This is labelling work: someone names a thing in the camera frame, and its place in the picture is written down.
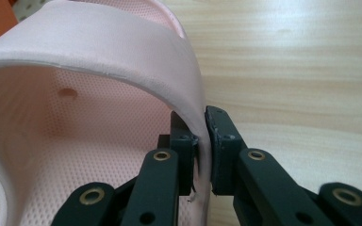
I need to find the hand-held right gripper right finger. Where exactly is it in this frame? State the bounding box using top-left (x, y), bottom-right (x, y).
top-left (205, 105), bottom-right (328, 226)

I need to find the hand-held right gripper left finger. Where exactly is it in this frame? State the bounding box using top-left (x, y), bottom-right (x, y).
top-left (128, 111), bottom-right (200, 226)

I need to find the pink slide slipper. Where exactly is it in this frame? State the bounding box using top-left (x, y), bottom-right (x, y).
top-left (0, 0), bottom-right (213, 226)

